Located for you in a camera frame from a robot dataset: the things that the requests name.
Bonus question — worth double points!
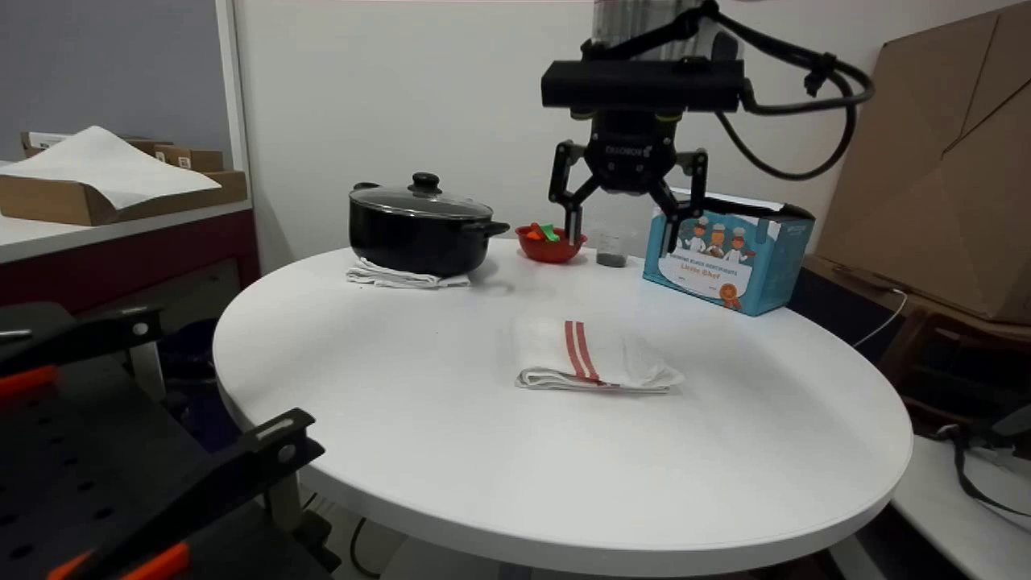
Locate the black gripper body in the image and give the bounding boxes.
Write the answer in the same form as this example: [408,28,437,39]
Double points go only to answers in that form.
[582,106,683,201]

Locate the white towel with red stripes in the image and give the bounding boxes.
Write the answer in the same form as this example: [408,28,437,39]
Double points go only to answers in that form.
[512,311,687,396]

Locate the red bowl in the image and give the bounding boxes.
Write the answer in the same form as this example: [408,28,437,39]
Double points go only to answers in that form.
[516,223,590,266]

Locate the blue printed cardboard box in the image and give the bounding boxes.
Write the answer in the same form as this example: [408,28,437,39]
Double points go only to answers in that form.
[641,189,819,320]

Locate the glass pot lid, black knob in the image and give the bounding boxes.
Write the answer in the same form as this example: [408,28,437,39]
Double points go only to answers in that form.
[347,171,496,223]

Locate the black cooking pot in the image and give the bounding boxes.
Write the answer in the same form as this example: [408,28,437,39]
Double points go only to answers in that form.
[344,182,512,279]

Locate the white cloth under pot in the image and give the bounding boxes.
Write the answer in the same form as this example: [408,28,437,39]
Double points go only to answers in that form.
[344,253,473,293]

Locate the large brown cardboard sheet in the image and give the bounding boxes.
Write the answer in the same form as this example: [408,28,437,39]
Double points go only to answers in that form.
[804,0,1031,329]

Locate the dark low furniture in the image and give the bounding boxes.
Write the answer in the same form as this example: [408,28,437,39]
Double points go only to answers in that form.
[787,265,1031,434]

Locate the dark red counter cabinet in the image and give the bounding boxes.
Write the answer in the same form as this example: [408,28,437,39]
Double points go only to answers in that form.
[0,195,265,317]

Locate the flat brown cardboard box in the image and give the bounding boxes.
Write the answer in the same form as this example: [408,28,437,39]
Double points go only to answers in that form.
[0,139,252,230]

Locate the black workbench with orange clamps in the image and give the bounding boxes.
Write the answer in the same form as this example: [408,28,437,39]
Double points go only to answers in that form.
[0,299,332,580]

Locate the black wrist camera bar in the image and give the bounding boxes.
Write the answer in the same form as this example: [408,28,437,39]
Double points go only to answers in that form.
[539,57,751,115]

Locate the thin white cable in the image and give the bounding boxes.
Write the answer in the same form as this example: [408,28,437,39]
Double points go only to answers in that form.
[849,287,912,352]

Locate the black cable on side desk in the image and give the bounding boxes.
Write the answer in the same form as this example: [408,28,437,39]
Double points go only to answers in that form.
[940,423,1031,531]

